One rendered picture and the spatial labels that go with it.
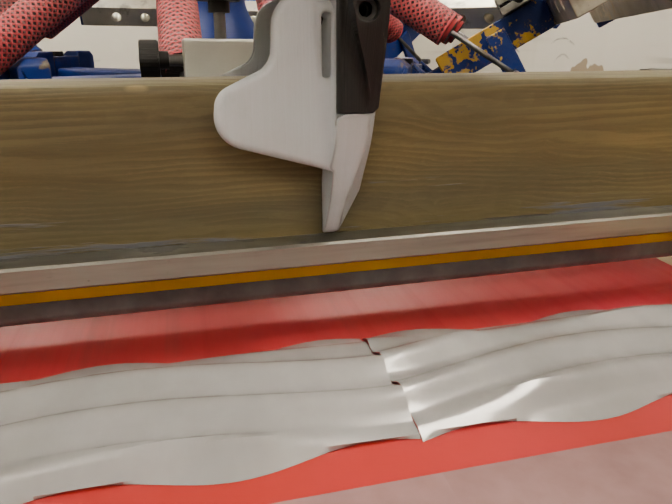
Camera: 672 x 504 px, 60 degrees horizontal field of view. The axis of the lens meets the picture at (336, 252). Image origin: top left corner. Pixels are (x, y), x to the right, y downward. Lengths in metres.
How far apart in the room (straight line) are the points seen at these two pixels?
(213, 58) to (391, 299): 0.30
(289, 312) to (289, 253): 0.05
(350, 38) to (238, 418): 0.14
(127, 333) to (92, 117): 0.10
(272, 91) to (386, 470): 0.14
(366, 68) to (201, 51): 0.32
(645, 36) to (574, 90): 2.86
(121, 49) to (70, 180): 4.16
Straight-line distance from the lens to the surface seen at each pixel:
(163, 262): 0.24
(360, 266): 0.28
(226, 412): 0.20
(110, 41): 4.40
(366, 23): 0.21
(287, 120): 0.22
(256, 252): 0.24
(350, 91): 0.22
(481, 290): 0.32
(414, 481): 0.19
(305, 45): 0.23
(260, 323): 0.27
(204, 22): 1.04
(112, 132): 0.24
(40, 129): 0.24
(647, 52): 3.12
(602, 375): 0.24
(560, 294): 0.32
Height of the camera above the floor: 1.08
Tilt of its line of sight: 20 degrees down
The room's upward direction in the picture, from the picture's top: 1 degrees clockwise
